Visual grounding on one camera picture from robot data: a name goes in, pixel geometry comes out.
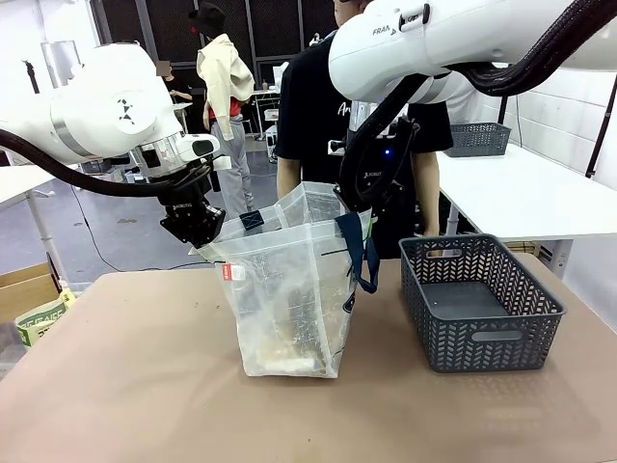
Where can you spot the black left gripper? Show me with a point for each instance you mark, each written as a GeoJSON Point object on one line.
{"type": "Point", "coordinates": [185, 205]}

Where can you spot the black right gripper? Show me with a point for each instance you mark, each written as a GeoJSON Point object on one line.
{"type": "Point", "coordinates": [385, 164]}

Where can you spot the pale packaged grocery item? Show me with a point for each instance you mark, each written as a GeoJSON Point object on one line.
{"type": "Point", "coordinates": [284, 362]}

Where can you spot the grey plastic woven basket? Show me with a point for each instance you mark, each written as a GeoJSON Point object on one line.
{"type": "Point", "coordinates": [477, 140]}
{"type": "Point", "coordinates": [482, 308]}

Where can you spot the person's right forearm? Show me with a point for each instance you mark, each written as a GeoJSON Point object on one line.
{"type": "Point", "coordinates": [288, 181]}

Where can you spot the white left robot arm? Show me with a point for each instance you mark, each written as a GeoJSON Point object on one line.
{"type": "Point", "coordinates": [106, 111]}

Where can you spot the person's left forearm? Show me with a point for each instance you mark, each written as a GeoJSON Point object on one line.
{"type": "Point", "coordinates": [426, 193]}

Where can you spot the person's left hand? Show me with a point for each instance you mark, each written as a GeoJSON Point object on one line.
{"type": "Point", "coordinates": [432, 232]}

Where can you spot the person in black T-shirt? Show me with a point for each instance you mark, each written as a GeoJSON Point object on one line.
{"type": "Point", "coordinates": [308, 125]}

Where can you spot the white box with black print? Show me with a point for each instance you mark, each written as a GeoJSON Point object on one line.
{"type": "Point", "coordinates": [271, 144]}

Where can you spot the person in beige hoodie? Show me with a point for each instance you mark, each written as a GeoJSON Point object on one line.
{"type": "Point", "coordinates": [226, 106]}

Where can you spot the background desk with clutter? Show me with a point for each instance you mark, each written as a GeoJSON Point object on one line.
{"type": "Point", "coordinates": [271, 115]}

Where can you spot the seated person in black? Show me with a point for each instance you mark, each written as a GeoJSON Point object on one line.
{"type": "Point", "coordinates": [176, 89]}

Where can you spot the large white table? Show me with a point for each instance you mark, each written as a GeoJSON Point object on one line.
{"type": "Point", "coordinates": [520, 198]}

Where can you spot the wooden pallet crate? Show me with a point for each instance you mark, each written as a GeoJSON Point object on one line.
{"type": "Point", "coordinates": [525, 247]}

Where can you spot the green and white carton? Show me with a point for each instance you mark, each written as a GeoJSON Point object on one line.
{"type": "Point", "coordinates": [43, 320]}

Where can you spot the brown cardboard box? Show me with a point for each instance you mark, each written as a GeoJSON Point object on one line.
{"type": "Point", "coordinates": [24, 289]}

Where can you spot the black slanted stand pole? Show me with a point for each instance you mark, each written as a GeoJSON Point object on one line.
{"type": "Point", "coordinates": [602, 125]}

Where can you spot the white desk with pedestal leg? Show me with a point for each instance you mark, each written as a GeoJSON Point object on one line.
{"type": "Point", "coordinates": [29, 183]}

